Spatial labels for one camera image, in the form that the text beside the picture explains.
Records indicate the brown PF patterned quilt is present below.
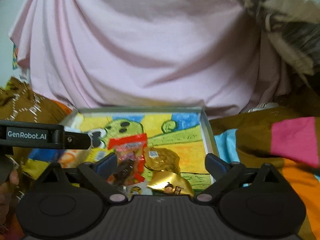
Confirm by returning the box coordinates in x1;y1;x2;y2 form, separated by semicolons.
0;77;72;124

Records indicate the colourful cartoon bed sheet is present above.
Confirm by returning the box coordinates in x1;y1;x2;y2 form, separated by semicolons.
210;103;319;239

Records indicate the colourful wall poster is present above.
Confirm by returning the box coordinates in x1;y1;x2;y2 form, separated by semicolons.
12;45;18;70

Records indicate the red meat snack packet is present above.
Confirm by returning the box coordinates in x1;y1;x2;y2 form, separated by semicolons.
107;133;148;186

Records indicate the pink hanging curtain cloth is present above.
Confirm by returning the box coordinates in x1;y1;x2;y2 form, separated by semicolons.
9;0;290;118

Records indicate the person's left hand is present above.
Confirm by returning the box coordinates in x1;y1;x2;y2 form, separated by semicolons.
0;170;19;226

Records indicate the grey tray with cartoon liner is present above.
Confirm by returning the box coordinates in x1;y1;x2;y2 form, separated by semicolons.
22;107;214;192

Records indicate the plastic bag of clothes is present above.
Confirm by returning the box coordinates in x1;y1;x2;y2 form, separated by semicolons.
237;0;319;81

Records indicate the dark dried fruit packet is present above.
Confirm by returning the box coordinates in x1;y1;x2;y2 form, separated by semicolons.
113;157;136;185

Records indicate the gold foil snack packet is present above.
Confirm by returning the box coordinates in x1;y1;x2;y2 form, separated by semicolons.
144;147;194;197

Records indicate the orange white rice cracker pack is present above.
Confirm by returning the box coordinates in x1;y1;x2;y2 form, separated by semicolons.
58;150;89;168

